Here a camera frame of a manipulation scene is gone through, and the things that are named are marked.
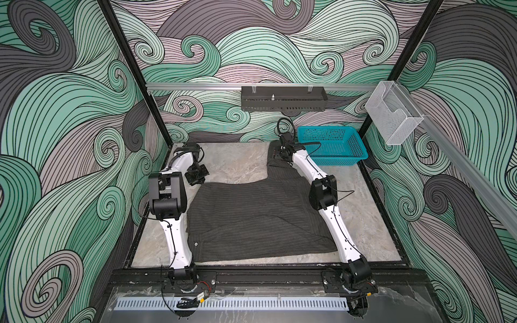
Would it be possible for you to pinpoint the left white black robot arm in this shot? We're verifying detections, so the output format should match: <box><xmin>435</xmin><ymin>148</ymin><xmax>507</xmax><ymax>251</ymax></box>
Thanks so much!
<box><xmin>149</xmin><ymin>142</ymin><xmax>209</xmax><ymax>285</ymax></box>

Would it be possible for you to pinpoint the aluminium right wall rail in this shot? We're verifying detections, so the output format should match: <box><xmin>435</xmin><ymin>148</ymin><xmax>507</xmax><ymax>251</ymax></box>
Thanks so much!
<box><xmin>396</xmin><ymin>83</ymin><xmax>516</xmax><ymax>237</ymax></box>

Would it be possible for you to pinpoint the dark pinstriped long sleeve shirt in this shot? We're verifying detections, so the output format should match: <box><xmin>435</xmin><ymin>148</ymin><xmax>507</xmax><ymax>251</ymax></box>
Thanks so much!
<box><xmin>187</xmin><ymin>141</ymin><xmax>337</xmax><ymax>262</ymax></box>

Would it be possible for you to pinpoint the teal plastic basket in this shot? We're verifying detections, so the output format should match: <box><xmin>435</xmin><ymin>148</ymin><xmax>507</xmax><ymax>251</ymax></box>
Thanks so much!
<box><xmin>298</xmin><ymin>126</ymin><xmax>368</xmax><ymax>166</ymax></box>

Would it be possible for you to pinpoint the white slotted cable duct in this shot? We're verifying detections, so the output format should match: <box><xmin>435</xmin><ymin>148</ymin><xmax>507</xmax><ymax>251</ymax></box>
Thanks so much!
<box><xmin>114</xmin><ymin>296</ymin><xmax>349</xmax><ymax>311</ymax></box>

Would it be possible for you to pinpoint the black perforated wall tray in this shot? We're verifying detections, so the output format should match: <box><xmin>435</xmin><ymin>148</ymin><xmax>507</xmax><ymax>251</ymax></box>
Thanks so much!
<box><xmin>240</xmin><ymin>86</ymin><xmax>329</xmax><ymax>113</ymax></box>

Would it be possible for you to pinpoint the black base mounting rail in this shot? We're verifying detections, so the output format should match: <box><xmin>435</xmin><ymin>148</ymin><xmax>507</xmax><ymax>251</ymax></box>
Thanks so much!
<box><xmin>108</xmin><ymin>262</ymin><xmax>429</xmax><ymax>296</ymax></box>

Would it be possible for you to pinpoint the aluminium back wall rail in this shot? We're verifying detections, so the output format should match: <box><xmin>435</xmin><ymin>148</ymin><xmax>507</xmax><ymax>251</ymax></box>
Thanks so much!
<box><xmin>145</xmin><ymin>82</ymin><xmax>377</xmax><ymax>92</ymax></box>

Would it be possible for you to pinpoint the clear plastic wall bin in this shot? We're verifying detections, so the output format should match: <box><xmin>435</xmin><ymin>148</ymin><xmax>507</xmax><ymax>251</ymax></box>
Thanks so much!
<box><xmin>365</xmin><ymin>81</ymin><xmax>424</xmax><ymax>146</ymax></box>

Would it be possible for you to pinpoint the black frame post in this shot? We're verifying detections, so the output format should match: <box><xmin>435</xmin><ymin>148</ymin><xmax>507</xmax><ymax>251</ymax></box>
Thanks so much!
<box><xmin>359</xmin><ymin>1</ymin><xmax>443</xmax><ymax>147</ymax></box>
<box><xmin>97</xmin><ymin>0</ymin><xmax>174</xmax><ymax>149</ymax></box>

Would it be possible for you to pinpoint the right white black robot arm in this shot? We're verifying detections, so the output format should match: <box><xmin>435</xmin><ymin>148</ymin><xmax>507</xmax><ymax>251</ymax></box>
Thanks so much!
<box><xmin>276</xmin><ymin>117</ymin><xmax>372</xmax><ymax>286</ymax></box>

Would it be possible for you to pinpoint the right black frame post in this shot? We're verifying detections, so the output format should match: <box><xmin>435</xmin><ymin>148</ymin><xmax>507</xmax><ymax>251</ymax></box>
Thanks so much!
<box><xmin>359</xmin><ymin>1</ymin><xmax>443</xmax><ymax>147</ymax></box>

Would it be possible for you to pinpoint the left black frame post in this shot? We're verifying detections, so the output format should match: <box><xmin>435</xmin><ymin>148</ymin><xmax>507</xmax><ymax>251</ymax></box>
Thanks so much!
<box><xmin>97</xmin><ymin>0</ymin><xmax>174</xmax><ymax>149</ymax></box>

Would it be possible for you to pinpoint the aluminium wall rail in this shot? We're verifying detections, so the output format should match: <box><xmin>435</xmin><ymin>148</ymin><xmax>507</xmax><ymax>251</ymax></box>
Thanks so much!
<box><xmin>145</xmin><ymin>82</ymin><xmax>377</xmax><ymax>92</ymax></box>
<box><xmin>396</xmin><ymin>83</ymin><xmax>516</xmax><ymax>237</ymax></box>

